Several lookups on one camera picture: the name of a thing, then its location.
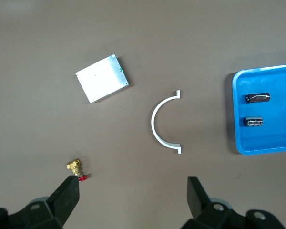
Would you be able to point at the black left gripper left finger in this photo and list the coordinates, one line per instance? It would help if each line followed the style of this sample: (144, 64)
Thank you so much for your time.
(59, 207)

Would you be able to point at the dark brown relay block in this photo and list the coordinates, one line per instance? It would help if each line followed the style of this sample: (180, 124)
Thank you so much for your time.
(257, 97)

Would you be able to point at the silver metal plate module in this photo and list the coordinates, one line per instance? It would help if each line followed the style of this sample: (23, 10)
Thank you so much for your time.
(102, 78)

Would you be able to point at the blue plastic tray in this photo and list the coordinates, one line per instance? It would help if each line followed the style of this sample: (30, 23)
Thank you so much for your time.
(276, 133)

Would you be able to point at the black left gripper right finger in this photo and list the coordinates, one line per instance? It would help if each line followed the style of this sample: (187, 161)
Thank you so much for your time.
(205, 213)

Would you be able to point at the small dark connector block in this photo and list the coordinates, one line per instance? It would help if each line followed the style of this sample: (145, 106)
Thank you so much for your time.
(253, 121)

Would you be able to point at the white semicircular pipe clamp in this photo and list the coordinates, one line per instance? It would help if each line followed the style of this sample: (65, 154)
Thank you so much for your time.
(153, 119)

